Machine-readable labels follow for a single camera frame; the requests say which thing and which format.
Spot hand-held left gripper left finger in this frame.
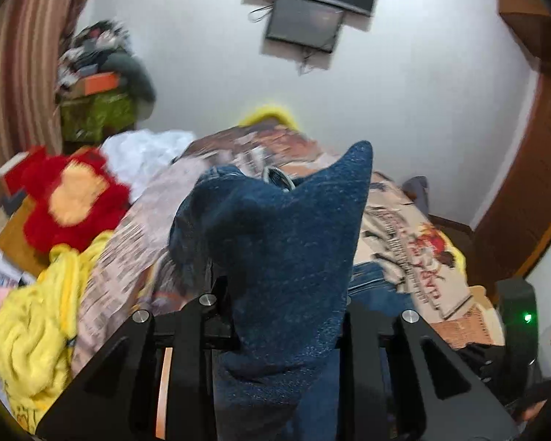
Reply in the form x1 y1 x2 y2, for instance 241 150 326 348
34 278 240 441

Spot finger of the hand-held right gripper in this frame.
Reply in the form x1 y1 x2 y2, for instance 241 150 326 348
457 344 508 389

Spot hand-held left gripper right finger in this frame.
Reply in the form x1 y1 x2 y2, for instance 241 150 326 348
337 301 519 441

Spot pile of dark clothes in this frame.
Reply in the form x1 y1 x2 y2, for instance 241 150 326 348
57 19 158 115

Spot printed blanket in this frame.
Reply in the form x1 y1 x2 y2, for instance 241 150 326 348
71 122 506 377

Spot wooden door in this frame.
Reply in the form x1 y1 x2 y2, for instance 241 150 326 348
429 0 551 295

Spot grey-blue cloth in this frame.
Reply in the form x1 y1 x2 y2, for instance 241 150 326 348
401 175 431 214

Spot red plush toy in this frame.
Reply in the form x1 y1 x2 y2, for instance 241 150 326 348
4 144 132 253

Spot white cloth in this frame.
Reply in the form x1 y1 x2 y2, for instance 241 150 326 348
100 129 197 203

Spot brown cardboard box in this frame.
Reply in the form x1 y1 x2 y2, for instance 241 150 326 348
0 193 51 279

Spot printed magazines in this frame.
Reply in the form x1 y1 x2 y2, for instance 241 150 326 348
0 234 40 299

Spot green bag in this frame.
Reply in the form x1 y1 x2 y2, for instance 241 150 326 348
60 93 138 144

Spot orange box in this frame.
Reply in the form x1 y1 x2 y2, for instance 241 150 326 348
76 72 121 97

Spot striped curtain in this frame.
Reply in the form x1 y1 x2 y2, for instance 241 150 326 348
0 0 106 216

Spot small black monitor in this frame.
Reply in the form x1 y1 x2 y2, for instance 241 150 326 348
264 0 346 55

